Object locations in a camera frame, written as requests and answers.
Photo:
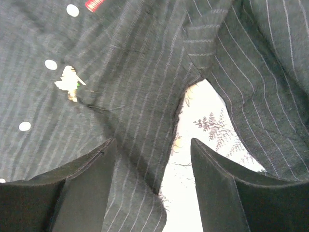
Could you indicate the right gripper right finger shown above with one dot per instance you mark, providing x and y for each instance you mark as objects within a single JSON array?
[{"x": 232, "y": 198}]

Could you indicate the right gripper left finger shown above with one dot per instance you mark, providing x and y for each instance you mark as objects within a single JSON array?
[{"x": 70, "y": 198}]

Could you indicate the gold brooch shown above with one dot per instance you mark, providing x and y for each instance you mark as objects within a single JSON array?
[{"x": 70, "y": 82}]

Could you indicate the black pinstriped shirt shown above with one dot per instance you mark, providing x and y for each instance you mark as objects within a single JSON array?
[{"x": 137, "y": 58}]

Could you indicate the floral tablecloth mat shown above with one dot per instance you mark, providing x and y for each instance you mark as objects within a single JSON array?
[{"x": 203, "y": 116}]

